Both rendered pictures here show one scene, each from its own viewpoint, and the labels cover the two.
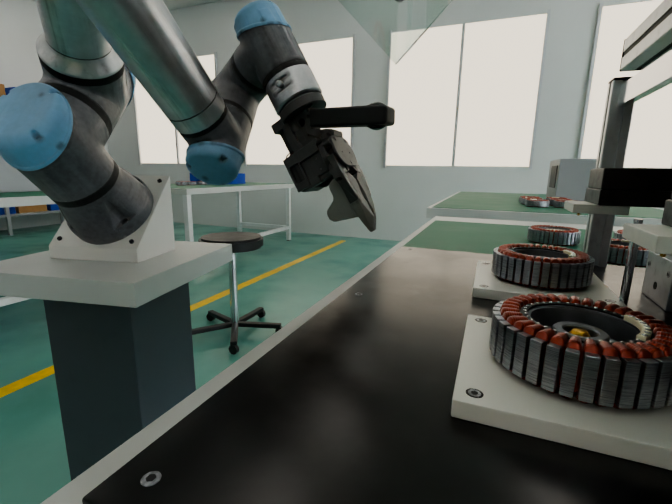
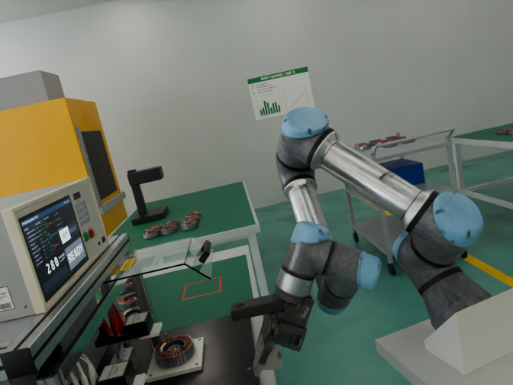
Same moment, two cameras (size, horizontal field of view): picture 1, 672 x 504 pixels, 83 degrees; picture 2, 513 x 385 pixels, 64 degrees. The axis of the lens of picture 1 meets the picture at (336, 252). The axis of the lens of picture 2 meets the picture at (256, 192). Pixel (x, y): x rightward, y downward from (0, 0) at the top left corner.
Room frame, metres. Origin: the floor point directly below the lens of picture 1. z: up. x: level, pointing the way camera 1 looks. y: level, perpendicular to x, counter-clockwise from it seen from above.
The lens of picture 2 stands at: (1.34, -0.32, 1.39)
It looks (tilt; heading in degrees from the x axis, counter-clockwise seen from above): 11 degrees down; 156
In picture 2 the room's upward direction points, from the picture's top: 12 degrees counter-clockwise
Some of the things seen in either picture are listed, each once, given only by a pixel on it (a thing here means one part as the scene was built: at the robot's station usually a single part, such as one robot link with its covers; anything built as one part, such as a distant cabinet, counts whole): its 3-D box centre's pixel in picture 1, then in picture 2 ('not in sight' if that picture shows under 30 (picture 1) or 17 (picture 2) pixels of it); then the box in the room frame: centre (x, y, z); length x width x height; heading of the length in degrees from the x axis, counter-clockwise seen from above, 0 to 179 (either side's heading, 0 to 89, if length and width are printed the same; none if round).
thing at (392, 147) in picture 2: not in sight; (395, 193); (-1.22, 2.10, 0.51); 1.01 x 0.60 x 1.01; 158
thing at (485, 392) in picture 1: (573, 374); (176, 358); (0.24, -0.17, 0.78); 0.15 x 0.15 x 0.01; 68
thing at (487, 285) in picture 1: (537, 283); not in sight; (0.47, -0.26, 0.78); 0.15 x 0.15 x 0.01; 68
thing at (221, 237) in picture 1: (236, 284); not in sight; (2.04, 0.56, 0.28); 0.54 x 0.49 x 0.56; 68
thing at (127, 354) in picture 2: not in sight; (124, 363); (0.19, -0.30, 0.80); 0.08 x 0.05 x 0.06; 158
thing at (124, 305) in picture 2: not in sight; (132, 300); (-0.34, -0.20, 0.77); 0.11 x 0.11 x 0.04
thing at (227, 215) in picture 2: not in sight; (195, 253); (-1.92, 0.49, 0.37); 1.85 x 1.10 x 0.75; 158
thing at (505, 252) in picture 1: (540, 264); not in sight; (0.47, -0.26, 0.80); 0.11 x 0.11 x 0.04
